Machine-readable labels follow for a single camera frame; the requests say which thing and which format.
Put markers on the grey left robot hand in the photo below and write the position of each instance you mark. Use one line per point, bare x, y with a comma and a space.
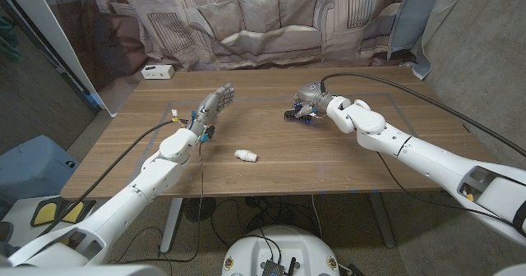
210, 107

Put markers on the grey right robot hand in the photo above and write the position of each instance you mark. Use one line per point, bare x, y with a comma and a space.
312, 95

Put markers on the black claw hair clip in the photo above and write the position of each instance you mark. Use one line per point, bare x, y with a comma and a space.
292, 116

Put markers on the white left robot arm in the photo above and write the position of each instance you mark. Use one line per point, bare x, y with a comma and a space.
131, 194

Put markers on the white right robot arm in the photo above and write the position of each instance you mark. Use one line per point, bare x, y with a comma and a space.
427, 157

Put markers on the white power strip box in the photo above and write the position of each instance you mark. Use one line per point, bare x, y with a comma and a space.
158, 72

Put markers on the printed sofa room backdrop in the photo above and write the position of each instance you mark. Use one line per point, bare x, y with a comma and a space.
263, 21

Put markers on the black round fan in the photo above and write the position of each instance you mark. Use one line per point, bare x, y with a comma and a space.
199, 209

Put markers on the white table leg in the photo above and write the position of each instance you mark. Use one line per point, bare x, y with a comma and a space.
170, 222

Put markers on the grey table leg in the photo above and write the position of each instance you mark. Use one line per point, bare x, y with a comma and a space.
382, 222

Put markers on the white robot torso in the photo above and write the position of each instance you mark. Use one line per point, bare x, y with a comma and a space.
283, 243

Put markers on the white upright board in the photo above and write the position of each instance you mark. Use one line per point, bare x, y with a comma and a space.
53, 29

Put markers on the blue plastic bin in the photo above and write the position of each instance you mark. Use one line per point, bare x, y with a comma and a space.
33, 169

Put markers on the yellow black foot pedal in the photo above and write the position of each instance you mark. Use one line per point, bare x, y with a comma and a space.
45, 213

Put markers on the white pedal platform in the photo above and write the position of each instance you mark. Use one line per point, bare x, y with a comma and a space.
20, 226

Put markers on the person in blue jeans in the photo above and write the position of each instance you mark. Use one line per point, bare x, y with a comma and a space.
5, 231

